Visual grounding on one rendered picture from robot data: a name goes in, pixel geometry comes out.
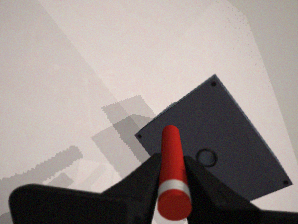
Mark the dark grey square panel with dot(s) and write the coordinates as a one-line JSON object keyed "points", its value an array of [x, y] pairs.
{"points": [[216, 133]]}

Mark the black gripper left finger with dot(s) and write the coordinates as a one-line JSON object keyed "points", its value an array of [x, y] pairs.
{"points": [[132, 200]]}

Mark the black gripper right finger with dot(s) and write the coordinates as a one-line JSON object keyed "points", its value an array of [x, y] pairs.
{"points": [[213, 202]]}

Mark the dark red cylindrical peg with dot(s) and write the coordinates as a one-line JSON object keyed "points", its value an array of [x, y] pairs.
{"points": [[174, 201]]}

